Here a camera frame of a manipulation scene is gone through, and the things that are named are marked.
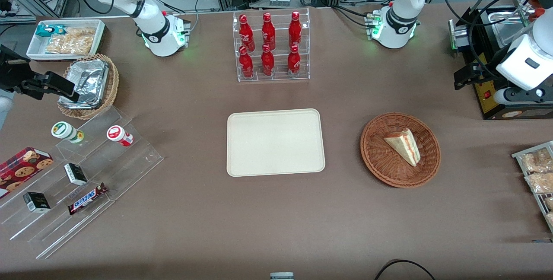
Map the black cable loop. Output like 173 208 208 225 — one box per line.
374 259 437 280

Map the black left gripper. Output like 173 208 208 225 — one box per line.
454 62 486 91

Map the clear bag of pastry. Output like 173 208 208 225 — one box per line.
524 172 553 194
520 148 553 173

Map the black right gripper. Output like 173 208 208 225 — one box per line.
0 45 81 102

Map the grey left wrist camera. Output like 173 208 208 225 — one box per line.
493 87 553 106

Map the green lid cup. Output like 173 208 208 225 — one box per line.
51 121 85 144

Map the cream plastic tray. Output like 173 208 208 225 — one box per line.
227 108 326 178

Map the large brown wicker basket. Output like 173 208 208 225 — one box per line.
360 112 441 188

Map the steel warmer pan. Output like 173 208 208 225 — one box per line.
488 9 533 51

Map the red lid cup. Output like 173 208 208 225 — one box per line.
107 125 134 147

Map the clear acrylic stepped shelf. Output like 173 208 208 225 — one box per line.
0 106 164 260

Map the small tan wicker basket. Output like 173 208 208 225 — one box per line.
57 54 120 120

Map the white rectangular bin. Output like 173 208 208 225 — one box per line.
26 19 106 61

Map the grey wire rack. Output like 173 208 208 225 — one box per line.
512 141 553 233

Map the small black box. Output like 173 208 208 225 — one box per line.
64 163 88 186
22 192 51 213

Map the red cookie box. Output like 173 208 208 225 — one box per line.
0 147 54 199

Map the clear acrylic bottle rack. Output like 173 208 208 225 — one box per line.
232 8 311 83

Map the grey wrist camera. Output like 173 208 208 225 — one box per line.
0 96 14 130
493 87 553 106

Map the red cola bottle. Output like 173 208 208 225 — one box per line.
289 11 302 48
262 13 276 51
261 44 275 76
239 46 254 79
239 14 255 51
287 45 301 76

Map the aluminium foil container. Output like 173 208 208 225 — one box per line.
58 59 109 109

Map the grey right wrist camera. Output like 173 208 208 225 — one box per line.
0 96 14 130

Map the triangular sandwich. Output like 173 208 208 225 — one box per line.
384 129 420 167

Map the clear bag of crackers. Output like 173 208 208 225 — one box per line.
45 27 96 55

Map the teal snack packet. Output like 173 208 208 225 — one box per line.
35 24 68 38

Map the Snickers chocolate bar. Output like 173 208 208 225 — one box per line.
68 183 108 216

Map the black food warmer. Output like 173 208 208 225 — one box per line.
448 0 553 121

